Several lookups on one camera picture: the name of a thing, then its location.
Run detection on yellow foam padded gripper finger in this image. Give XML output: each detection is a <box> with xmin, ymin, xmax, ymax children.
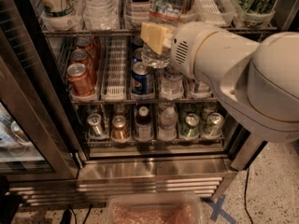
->
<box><xmin>140</xmin><ymin>21</ymin><xmax>175</xmax><ymax>55</ymax></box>

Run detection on clear water bottle top shelf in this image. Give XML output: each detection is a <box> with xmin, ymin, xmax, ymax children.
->
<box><xmin>141</xmin><ymin>0</ymin><xmax>186</xmax><ymax>68</ymax></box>

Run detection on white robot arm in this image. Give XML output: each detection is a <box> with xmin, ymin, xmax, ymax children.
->
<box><xmin>141</xmin><ymin>21</ymin><xmax>299</xmax><ymax>143</ymax></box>

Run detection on tea bottle white label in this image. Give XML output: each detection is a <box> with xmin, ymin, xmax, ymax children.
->
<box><xmin>124</xmin><ymin>0</ymin><xmax>150</xmax><ymax>28</ymax></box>

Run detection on middle shelf water bottle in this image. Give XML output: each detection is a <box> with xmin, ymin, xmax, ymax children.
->
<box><xmin>161</xmin><ymin>65</ymin><xmax>183</xmax><ymax>100</ymax></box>

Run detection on empty white shelf tray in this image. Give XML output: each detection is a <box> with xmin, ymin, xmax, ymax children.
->
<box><xmin>101</xmin><ymin>36</ymin><xmax>127</xmax><ymax>102</ymax></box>

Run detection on brown tea bottle white cap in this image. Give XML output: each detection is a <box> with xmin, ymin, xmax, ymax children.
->
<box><xmin>188</xmin><ymin>79</ymin><xmax>212</xmax><ymax>98</ymax></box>

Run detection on bottom shelf water bottle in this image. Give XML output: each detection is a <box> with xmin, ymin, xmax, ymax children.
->
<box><xmin>158</xmin><ymin>106</ymin><xmax>178</xmax><ymax>141</ymax></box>

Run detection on bottom shelf tea bottle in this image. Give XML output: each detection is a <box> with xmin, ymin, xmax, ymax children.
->
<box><xmin>135</xmin><ymin>106</ymin><xmax>153</xmax><ymax>141</ymax></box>

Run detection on gold can bottom shelf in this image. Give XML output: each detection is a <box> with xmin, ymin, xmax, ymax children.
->
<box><xmin>112</xmin><ymin>116</ymin><xmax>129</xmax><ymax>140</ymax></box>

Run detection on stainless steel display fridge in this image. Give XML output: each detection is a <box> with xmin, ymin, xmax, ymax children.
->
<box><xmin>0</xmin><ymin>0</ymin><xmax>299</xmax><ymax>207</ymax></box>

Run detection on silver can bottom shelf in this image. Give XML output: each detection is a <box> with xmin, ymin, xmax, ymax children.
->
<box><xmin>87</xmin><ymin>114</ymin><xmax>105</xmax><ymax>136</ymax></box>

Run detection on open fridge door right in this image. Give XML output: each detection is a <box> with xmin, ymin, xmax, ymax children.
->
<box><xmin>231</xmin><ymin>134</ymin><xmax>267</xmax><ymax>172</ymax></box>

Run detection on glass fridge door left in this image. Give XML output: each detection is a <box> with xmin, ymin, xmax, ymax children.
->
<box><xmin>0</xmin><ymin>32</ymin><xmax>78</xmax><ymax>182</ymax></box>

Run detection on rear blue pepsi can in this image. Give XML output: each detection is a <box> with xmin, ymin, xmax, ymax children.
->
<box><xmin>132</xmin><ymin>48</ymin><xmax>142</xmax><ymax>63</ymax></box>

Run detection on blue pepsi can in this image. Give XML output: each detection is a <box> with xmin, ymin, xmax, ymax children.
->
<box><xmin>132</xmin><ymin>62</ymin><xmax>153</xmax><ymax>95</ymax></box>
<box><xmin>132</xmin><ymin>48</ymin><xmax>142</xmax><ymax>63</ymax></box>

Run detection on front blue pepsi can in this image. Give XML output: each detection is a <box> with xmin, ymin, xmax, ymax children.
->
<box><xmin>132</xmin><ymin>62</ymin><xmax>153</xmax><ymax>95</ymax></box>

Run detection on empty white top tray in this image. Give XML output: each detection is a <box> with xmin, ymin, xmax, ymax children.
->
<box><xmin>193</xmin><ymin>0</ymin><xmax>235</xmax><ymax>27</ymax></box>

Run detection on rear orange soda can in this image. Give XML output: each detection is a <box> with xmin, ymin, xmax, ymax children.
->
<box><xmin>75</xmin><ymin>36</ymin><xmax>101</xmax><ymax>62</ymax></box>

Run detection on orange soda can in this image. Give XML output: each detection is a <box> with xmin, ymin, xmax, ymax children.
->
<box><xmin>70</xmin><ymin>49</ymin><xmax>97</xmax><ymax>83</ymax></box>
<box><xmin>66</xmin><ymin>63</ymin><xmax>94</xmax><ymax>97</ymax></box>
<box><xmin>75</xmin><ymin>36</ymin><xmax>101</xmax><ymax>62</ymax></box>

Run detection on middle orange soda can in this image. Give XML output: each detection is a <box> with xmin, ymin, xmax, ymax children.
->
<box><xmin>70</xmin><ymin>49</ymin><xmax>97</xmax><ymax>83</ymax></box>

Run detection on front orange soda can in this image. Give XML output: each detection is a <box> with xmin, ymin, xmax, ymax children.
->
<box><xmin>66</xmin><ymin>63</ymin><xmax>94</xmax><ymax>97</ymax></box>

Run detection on bottom green can left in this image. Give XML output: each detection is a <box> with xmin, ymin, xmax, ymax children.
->
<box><xmin>180</xmin><ymin>113</ymin><xmax>200</xmax><ymax>139</ymax></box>

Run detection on bottom green can right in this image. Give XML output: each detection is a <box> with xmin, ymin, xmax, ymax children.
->
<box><xmin>202</xmin><ymin>113</ymin><xmax>224</xmax><ymax>139</ymax></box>

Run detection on clear plastic bin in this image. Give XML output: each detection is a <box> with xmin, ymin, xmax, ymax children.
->
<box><xmin>105</xmin><ymin>192</ymin><xmax>203</xmax><ymax>224</ymax></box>

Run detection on black power cable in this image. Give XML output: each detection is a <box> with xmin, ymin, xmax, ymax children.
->
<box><xmin>244</xmin><ymin>168</ymin><xmax>255</xmax><ymax>224</ymax></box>

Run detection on black cables on floor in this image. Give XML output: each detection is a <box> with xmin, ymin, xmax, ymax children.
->
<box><xmin>59</xmin><ymin>203</ymin><xmax>94</xmax><ymax>224</ymax></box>

